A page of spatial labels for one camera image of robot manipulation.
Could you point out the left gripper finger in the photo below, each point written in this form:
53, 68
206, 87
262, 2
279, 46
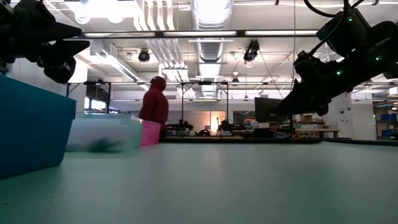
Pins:
66, 48
62, 31

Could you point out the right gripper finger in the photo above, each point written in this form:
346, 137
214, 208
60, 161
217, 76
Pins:
295, 96
295, 108

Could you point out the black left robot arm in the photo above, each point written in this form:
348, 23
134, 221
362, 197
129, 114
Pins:
3, 31

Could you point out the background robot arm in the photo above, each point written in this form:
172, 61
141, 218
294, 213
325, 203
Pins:
228, 127
180, 127

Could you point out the cardboard box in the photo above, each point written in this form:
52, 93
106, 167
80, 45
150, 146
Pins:
306, 119

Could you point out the black computer monitor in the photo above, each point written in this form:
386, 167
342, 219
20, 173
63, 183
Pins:
264, 109

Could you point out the white column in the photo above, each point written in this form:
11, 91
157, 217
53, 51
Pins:
342, 124

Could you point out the shelf with blue bins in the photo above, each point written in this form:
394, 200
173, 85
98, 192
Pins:
387, 124

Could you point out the blue plastic bin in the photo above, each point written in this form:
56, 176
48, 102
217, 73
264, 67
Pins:
34, 124

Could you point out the white ceiling pipes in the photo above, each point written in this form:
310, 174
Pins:
157, 49

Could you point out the translucent plastic bin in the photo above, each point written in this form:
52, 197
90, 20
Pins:
105, 130

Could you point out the person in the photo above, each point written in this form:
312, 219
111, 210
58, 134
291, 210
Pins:
154, 105

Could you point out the long ceiling light strip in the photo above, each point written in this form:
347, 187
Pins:
199, 33

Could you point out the pink plastic bin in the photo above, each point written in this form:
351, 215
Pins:
152, 133

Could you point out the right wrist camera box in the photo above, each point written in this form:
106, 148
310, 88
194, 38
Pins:
345, 31

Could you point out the black table frame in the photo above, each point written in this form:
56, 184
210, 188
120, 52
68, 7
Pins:
248, 140

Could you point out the white rectangular ceiling duct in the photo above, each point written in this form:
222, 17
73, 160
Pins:
124, 70

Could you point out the hanging black camera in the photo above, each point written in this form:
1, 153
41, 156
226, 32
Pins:
143, 56
252, 51

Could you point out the silver round ventilation duct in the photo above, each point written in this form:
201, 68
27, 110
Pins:
211, 53

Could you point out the black background workstation frame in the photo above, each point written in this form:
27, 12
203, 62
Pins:
182, 102

